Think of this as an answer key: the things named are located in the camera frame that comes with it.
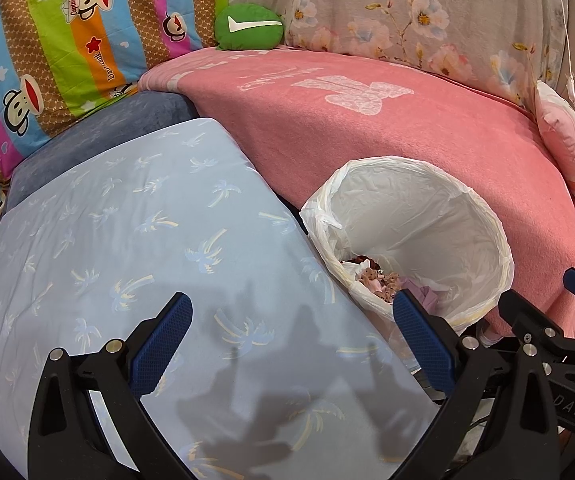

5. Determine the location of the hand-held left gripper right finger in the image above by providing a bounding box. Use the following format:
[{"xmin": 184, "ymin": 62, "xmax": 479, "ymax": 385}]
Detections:
[{"xmin": 392, "ymin": 289, "xmax": 561, "ymax": 480}]

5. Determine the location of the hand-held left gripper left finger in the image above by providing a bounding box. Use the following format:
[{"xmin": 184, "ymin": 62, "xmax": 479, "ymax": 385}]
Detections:
[{"xmin": 27, "ymin": 292, "xmax": 193, "ymax": 480}]

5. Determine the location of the light blue palm print cloth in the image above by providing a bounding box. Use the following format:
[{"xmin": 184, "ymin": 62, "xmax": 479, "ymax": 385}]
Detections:
[{"xmin": 0, "ymin": 117, "xmax": 444, "ymax": 480}]

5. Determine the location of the pink pillow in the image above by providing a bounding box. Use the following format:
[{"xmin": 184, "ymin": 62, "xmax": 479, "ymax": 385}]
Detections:
[{"xmin": 535, "ymin": 80, "xmax": 575, "ymax": 239}]

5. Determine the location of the pink blanket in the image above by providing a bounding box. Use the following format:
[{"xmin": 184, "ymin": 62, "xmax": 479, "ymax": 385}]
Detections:
[{"xmin": 140, "ymin": 47, "xmax": 575, "ymax": 347}]

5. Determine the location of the blue-grey cushion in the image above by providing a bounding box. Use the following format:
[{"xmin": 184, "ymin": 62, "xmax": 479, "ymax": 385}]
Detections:
[{"xmin": 4, "ymin": 91, "xmax": 204, "ymax": 217}]

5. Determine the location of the colourful monkey print pillow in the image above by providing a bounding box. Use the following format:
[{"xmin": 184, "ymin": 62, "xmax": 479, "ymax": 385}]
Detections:
[{"xmin": 0, "ymin": 0, "xmax": 234, "ymax": 212}]

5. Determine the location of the green cushion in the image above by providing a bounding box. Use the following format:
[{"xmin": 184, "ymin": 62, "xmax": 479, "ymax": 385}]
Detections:
[{"xmin": 216, "ymin": 4, "xmax": 285, "ymax": 52}]

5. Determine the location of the grey floral cloth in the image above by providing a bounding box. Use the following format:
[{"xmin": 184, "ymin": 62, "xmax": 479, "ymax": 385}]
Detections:
[{"xmin": 227, "ymin": 0, "xmax": 574, "ymax": 112}]

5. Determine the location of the white cord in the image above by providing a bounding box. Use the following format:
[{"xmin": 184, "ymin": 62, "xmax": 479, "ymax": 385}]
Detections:
[{"xmin": 550, "ymin": 0, "xmax": 575, "ymax": 222}]

